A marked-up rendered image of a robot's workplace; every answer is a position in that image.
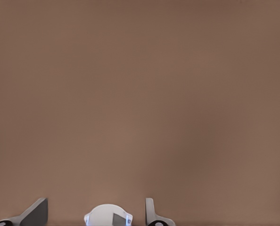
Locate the white cup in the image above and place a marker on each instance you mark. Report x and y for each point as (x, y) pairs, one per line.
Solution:
(102, 215)

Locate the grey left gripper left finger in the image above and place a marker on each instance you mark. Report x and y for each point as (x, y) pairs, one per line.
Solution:
(34, 214)

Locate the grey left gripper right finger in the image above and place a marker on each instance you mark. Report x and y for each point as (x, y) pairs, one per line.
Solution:
(150, 213)

